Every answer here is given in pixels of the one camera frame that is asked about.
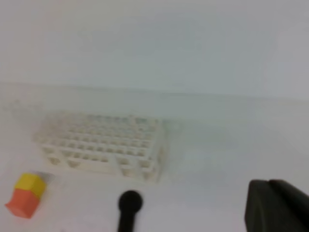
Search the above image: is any orange cube block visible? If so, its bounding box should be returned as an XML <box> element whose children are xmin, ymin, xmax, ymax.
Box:
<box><xmin>5</xmin><ymin>188</ymin><xmax>40</xmax><ymax>219</ymax></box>

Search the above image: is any white plastic test tube rack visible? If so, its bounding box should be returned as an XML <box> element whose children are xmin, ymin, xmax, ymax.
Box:
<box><xmin>33</xmin><ymin>111</ymin><xmax>166</xmax><ymax>182</ymax></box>

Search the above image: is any black round-headed spoon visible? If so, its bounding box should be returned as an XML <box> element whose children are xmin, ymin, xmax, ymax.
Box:
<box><xmin>117</xmin><ymin>190</ymin><xmax>143</xmax><ymax>232</ymax></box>

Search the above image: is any yellow cube block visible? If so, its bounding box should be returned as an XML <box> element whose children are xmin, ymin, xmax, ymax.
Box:
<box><xmin>14</xmin><ymin>173</ymin><xmax>47</xmax><ymax>199</ymax></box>

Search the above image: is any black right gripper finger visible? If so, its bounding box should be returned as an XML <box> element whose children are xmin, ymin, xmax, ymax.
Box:
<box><xmin>244</xmin><ymin>179</ymin><xmax>309</xmax><ymax>232</ymax></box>

